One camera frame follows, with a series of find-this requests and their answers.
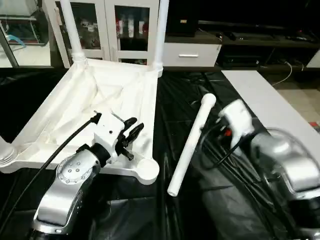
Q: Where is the white glass door cabinet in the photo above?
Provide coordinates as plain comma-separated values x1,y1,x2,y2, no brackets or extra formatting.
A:
44,0,162,67

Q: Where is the grey metal storage rack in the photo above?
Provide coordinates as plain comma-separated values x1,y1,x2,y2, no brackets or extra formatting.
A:
0,14,51,47

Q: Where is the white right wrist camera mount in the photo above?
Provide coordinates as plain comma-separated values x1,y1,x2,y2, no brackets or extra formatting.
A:
218,98,257,151

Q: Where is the white drawer unit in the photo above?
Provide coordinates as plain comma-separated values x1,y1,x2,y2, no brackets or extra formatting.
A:
162,42,223,69

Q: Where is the black plastic mat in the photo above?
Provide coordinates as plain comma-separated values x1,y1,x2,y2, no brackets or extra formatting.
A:
0,65,320,240

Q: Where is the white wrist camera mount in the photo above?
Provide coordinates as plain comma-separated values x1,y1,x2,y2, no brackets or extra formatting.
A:
92,110,129,164
218,98,257,151

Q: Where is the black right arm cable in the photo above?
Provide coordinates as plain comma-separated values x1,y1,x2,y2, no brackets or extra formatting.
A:
199,122,301,231

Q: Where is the teal small stool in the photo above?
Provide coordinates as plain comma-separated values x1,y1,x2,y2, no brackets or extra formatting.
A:
6,35,27,49

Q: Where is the white plastic table top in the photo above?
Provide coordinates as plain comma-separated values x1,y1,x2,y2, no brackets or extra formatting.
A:
0,59,165,186

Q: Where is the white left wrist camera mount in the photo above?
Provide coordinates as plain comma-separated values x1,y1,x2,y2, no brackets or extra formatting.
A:
92,110,129,164

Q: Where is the white side board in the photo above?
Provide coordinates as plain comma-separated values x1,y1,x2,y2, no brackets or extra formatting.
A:
221,70,320,167

